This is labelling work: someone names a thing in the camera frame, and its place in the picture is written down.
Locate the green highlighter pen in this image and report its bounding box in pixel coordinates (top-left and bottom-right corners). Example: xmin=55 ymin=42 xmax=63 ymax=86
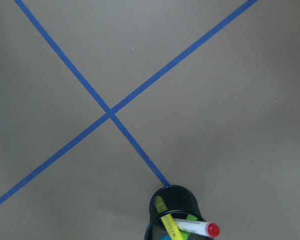
xmin=180 ymin=214 xmax=198 ymax=240

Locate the yellow highlighter pen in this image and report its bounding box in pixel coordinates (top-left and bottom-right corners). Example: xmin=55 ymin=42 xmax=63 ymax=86
xmin=160 ymin=214 xmax=184 ymax=240

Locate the blue highlighter pen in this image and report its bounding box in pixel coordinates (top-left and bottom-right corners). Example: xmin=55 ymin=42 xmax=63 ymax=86
xmin=159 ymin=233 xmax=171 ymax=240

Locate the black mesh pen cup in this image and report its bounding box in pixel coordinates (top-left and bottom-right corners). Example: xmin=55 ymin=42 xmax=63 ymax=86
xmin=144 ymin=185 xmax=204 ymax=240

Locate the red and white marker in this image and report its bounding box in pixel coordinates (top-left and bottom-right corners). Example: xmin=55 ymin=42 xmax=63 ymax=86
xmin=173 ymin=218 xmax=221 ymax=238

